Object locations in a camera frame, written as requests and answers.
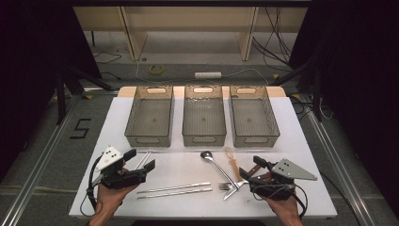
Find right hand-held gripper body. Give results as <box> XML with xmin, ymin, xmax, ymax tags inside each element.
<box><xmin>248</xmin><ymin>157</ymin><xmax>318</xmax><ymax>202</ymax></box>

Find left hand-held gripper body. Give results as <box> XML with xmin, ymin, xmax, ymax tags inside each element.
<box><xmin>94</xmin><ymin>145</ymin><xmax>149</xmax><ymax>191</ymax></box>

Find translucent orange plastic spoon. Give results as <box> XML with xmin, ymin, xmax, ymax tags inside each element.
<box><xmin>224</xmin><ymin>146</ymin><xmax>243</xmax><ymax>183</ymax></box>

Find metal fork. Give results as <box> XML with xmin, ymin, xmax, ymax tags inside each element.
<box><xmin>217</xmin><ymin>178</ymin><xmax>252</xmax><ymax>192</ymax></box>

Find metal chopstick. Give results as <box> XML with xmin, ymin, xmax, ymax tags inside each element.
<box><xmin>136</xmin><ymin>182</ymin><xmax>212</xmax><ymax>194</ymax></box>
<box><xmin>136</xmin><ymin>187</ymin><xmax>214</xmax><ymax>200</ymax></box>

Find transparent grey plastic bin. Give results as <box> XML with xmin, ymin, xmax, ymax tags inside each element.
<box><xmin>124</xmin><ymin>85</ymin><xmax>175</xmax><ymax>148</ymax></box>
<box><xmin>182</xmin><ymin>85</ymin><xmax>228</xmax><ymax>148</ymax></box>
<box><xmin>229</xmin><ymin>85</ymin><xmax>280</xmax><ymax>149</ymax></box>

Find metal spoon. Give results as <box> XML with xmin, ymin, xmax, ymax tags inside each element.
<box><xmin>199</xmin><ymin>150</ymin><xmax>241</xmax><ymax>190</ymax></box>

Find person's left hand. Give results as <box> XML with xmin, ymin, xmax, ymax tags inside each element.
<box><xmin>93</xmin><ymin>183</ymin><xmax>139</xmax><ymax>218</ymax></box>

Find person's right hand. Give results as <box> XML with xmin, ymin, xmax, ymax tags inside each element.
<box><xmin>265</xmin><ymin>191</ymin><xmax>304</xmax><ymax>225</ymax></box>

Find white foam mat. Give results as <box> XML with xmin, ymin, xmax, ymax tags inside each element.
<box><xmin>69</xmin><ymin>96</ymin><xmax>338</xmax><ymax>219</ymax></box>

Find yellow tape roll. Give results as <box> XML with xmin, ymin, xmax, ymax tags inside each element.
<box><xmin>149</xmin><ymin>64</ymin><xmax>165</xmax><ymax>76</ymax></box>

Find black metal stand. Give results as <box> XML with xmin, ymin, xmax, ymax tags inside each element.
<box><xmin>269</xmin><ymin>59</ymin><xmax>324</xmax><ymax>122</ymax></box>
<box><xmin>55</xmin><ymin>64</ymin><xmax>114</xmax><ymax>126</ymax></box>

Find white power strip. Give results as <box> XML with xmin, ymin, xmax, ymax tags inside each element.
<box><xmin>194</xmin><ymin>72</ymin><xmax>222</xmax><ymax>80</ymax></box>

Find light wooden shelf unit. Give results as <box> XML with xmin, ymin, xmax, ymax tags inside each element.
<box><xmin>72</xmin><ymin>6</ymin><xmax>309</xmax><ymax>62</ymax></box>

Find black curtain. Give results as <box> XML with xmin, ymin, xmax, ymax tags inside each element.
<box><xmin>0</xmin><ymin>0</ymin><xmax>103</xmax><ymax>180</ymax></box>
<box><xmin>288</xmin><ymin>0</ymin><xmax>399</xmax><ymax>218</ymax></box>

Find right hand-held gripper black cable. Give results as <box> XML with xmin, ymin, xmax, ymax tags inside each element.
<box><xmin>251</xmin><ymin>183</ymin><xmax>309</xmax><ymax>219</ymax></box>

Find hand-held gripper black cable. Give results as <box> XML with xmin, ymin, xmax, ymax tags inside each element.
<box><xmin>79</xmin><ymin>153</ymin><xmax>106</xmax><ymax>218</ymax></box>
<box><xmin>251</xmin><ymin>183</ymin><xmax>309</xmax><ymax>219</ymax></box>

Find left hand-held gripper black cable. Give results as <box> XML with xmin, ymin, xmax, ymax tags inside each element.
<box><xmin>79</xmin><ymin>153</ymin><xmax>106</xmax><ymax>218</ymax></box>

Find long black floor cable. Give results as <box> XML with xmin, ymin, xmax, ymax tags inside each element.
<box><xmin>319</xmin><ymin>171</ymin><xmax>363</xmax><ymax>226</ymax></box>

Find metal floor rail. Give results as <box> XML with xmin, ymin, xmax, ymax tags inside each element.
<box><xmin>0</xmin><ymin>93</ymin><xmax>83</xmax><ymax>226</ymax></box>
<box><xmin>300</xmin><ymin>103</ymin><xmax>377</xmax><ymax>226</ymax></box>

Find tangled cables by stand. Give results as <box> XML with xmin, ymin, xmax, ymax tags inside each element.
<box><xmin>290</xmin><ymin>95</ymin><xmax>333</xmax><ymax>121</ymax></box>

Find short black cable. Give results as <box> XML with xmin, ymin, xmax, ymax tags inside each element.
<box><xmin>100</xmin><ymin>71</ymin><xmax>121</xmax><ymax>81</ymax></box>

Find thin black looped cable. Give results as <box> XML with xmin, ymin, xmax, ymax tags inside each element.
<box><xmin>93</xmin><ymin>51</ymin><xmax>122</xmax><ymax>65</ymax></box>

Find bundle of black cables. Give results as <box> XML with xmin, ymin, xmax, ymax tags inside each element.
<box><xmin>252</xmin><ymin>7</ymin><xmax>295</xmax><ymax>69</ymax></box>

